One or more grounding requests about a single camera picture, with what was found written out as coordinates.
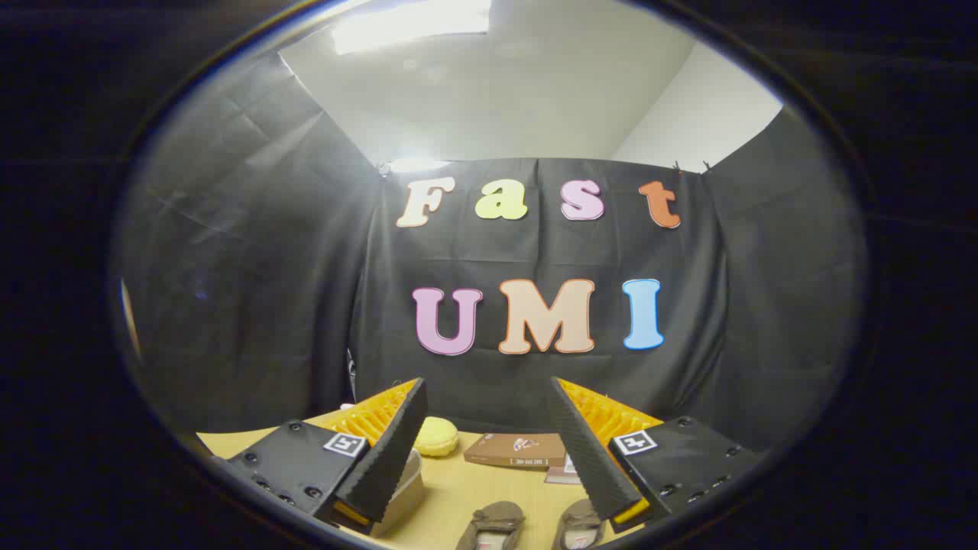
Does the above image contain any ceiling light panel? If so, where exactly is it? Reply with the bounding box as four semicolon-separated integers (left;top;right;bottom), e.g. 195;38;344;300
330;0;491;56

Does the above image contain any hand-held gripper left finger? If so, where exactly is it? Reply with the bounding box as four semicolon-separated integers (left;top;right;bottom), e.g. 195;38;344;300
218;377;429;537

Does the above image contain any black backdrop cloth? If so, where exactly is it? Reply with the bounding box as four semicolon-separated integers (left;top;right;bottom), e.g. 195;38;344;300
115;50;868;451

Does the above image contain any yellow round plush toy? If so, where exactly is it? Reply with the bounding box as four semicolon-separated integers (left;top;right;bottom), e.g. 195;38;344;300
413;416;461;458

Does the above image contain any beige fabric storage box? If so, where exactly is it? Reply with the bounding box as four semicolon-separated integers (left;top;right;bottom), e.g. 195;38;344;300
371;449;427;538

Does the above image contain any brown fuzzy shoe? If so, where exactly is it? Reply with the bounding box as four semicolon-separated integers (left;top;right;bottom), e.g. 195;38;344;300
456;500;526;550
552;498;610;550

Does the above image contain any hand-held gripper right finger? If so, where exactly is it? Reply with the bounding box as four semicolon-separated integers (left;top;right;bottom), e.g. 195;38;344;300
548;377;766;535

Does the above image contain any brown book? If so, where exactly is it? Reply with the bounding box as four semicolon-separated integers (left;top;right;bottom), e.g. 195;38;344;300
464;432;568;469

